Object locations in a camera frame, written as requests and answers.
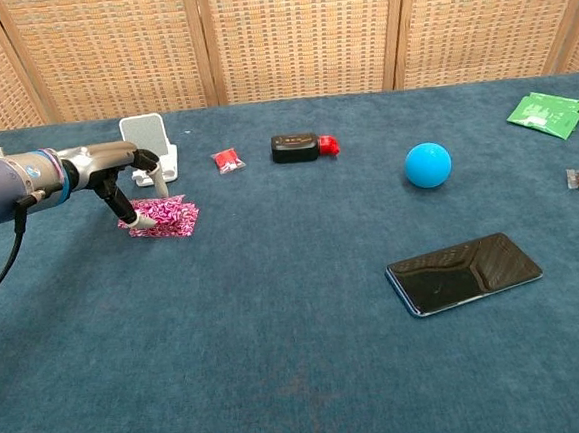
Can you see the green foil packet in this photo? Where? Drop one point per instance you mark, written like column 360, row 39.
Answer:
column 542, row 114

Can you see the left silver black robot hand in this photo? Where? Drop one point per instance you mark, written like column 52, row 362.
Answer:
column 95, row 164

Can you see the blue ball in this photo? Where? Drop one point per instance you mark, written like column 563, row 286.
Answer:
column 428, row 165

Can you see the blue carpet table cover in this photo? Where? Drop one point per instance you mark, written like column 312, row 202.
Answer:
column 230, row 356

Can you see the white phone stand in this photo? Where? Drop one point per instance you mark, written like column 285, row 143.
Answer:
column 147, row 130

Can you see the small red candy packet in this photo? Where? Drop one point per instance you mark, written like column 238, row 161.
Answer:
column 227, row 160

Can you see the black smartphone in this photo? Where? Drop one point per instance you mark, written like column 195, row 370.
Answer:
column 464, row 273

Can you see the black case with red clip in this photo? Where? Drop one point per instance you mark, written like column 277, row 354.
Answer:
column 294, row 148

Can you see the woven bamboo folding screen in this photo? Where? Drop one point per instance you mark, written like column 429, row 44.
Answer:
column 300, row 35

